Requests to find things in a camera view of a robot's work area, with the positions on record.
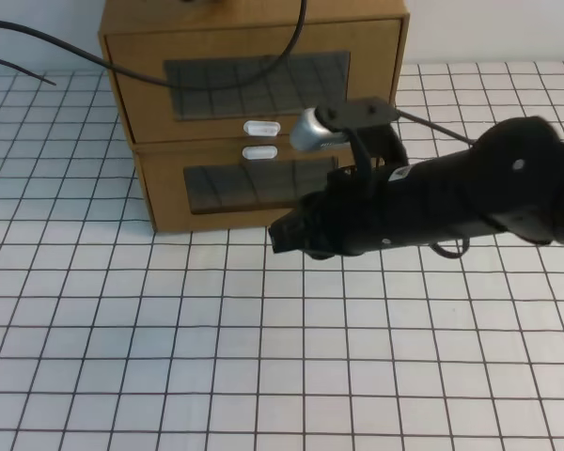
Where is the lower brown cardboard shoebox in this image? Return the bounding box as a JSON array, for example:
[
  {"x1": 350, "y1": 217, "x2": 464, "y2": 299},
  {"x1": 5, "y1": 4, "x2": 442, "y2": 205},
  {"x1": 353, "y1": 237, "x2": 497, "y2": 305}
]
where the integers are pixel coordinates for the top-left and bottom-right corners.
[{"x1": 134, "y1": 135, "x2": 353, "y2": 233}]

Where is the brown cardboard drawer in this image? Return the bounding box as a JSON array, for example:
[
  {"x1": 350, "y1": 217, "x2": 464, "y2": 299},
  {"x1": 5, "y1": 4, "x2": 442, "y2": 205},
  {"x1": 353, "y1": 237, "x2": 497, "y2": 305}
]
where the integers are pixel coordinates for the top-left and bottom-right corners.
[{"x1": 106, "y1": 20, "x2": 401, "y2": 144}]

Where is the thin black loose cable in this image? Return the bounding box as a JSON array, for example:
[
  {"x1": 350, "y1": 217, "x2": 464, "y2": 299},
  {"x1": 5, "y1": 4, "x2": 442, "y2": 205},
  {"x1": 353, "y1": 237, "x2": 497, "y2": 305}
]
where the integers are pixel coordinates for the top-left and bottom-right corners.
[{"x1": 0, "y1": 52, "x2": 57, "y2": 86}]

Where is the white drawer handle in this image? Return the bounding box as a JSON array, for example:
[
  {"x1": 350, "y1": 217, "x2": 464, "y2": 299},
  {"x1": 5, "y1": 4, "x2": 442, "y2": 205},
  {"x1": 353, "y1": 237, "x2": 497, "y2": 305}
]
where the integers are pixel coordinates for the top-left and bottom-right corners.
[
  {"x1": 243, "y1": 120, "x2": 281, "y2": 137},
  {"x1": 242, "y1": 145, "x2": 278, "y2": 161}
]

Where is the upper brown cardboard box shell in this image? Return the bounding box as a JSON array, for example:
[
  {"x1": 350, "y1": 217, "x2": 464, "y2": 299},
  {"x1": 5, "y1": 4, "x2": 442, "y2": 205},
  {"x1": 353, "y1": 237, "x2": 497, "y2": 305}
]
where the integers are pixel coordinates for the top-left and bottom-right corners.
[{"x1": 100, "y1": 1, "x2": 410, "y2": 145}]

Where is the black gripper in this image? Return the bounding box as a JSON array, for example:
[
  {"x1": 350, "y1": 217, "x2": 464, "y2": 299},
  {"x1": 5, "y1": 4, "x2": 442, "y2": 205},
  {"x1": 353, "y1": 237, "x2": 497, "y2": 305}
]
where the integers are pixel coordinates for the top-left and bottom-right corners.
[{"x1": 268, "y1": 164, "x2": 404, "y2": 258}]

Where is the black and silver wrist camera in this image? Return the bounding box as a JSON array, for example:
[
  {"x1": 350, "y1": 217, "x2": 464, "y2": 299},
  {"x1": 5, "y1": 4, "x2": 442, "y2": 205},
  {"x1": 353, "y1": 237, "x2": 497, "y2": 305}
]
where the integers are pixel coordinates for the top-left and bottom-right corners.
[{"x1": 290, "y1": 108, "x2": 349, "y2": 153}]

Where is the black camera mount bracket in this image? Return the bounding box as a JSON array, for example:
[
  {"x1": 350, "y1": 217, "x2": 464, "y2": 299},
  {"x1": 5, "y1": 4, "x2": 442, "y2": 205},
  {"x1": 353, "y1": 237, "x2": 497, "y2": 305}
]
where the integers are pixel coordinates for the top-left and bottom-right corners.
[{"x1": 315, "y1": 98, "x2": 408, "y2": 184}]

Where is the white grid tablecloth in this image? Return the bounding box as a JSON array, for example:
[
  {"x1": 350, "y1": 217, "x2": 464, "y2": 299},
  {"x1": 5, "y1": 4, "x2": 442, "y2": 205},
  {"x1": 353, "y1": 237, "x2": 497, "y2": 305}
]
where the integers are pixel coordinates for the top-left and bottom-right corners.
[{"x1": 0, "y1": 71, "x2": 564, "y2": 450}]

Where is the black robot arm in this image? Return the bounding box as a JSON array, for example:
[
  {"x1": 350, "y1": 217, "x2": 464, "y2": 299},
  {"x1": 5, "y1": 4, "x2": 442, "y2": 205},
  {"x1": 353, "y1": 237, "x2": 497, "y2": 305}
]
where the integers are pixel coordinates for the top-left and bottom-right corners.
[{"x1": 269, "y1": 117, "x2": 564, "y2": 259}]

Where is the black camera cable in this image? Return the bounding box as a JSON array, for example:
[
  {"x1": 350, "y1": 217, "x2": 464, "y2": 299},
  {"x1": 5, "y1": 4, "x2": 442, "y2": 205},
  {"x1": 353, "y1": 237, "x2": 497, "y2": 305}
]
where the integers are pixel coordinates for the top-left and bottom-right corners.
[{"x1": 0, "y1": 0, "x2": 310, "y2": 90}]

